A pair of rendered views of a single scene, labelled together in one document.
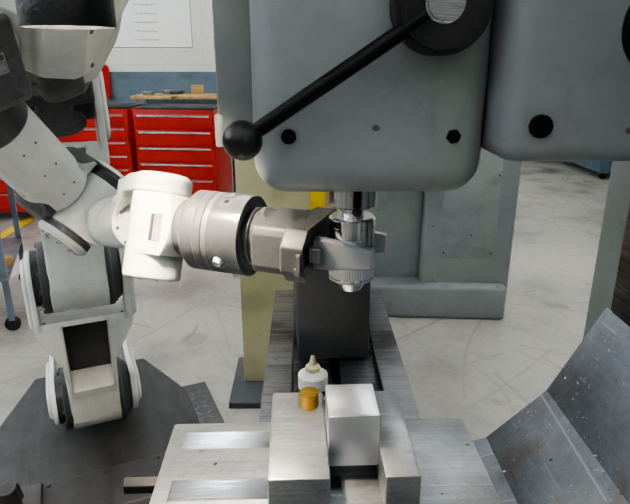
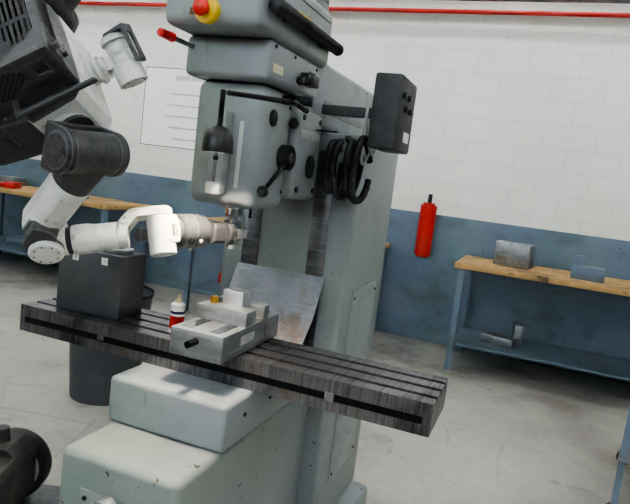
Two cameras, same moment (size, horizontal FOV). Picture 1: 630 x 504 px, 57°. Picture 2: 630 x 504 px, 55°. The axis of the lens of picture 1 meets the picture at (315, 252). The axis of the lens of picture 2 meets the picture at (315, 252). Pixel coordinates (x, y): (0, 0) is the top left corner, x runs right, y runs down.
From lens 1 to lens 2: 1.45 m
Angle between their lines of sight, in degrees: 68
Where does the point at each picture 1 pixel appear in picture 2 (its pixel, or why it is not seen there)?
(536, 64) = (296, 174)
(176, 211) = (180, 222)
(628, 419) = (270, 292)
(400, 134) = (274, 191)
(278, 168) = (256, 200)
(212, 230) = (202, 227)
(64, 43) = not seen: hidden behind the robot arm
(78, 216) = (63, 236)
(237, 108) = (223, 180)
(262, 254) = (218, 235)
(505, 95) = (290, 181)
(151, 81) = not seen: outside the picture
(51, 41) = not seen: hidden behind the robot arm
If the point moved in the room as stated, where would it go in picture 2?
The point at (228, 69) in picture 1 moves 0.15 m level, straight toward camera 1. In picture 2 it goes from (224, 167) to (280, 174)
